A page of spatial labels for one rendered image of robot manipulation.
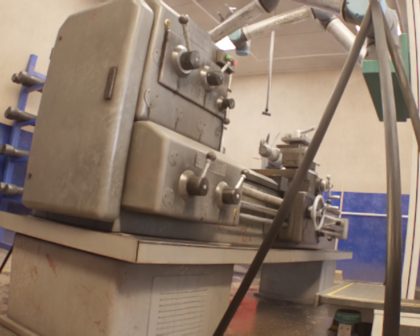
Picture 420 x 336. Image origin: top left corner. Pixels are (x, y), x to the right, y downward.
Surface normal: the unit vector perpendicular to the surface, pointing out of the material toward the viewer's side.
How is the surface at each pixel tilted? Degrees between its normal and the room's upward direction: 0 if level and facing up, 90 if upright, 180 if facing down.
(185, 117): 90
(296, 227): 90
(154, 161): 90
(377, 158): 90
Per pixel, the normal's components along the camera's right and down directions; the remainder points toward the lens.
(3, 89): 0.85, 0.03
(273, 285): -0.51, -0.18
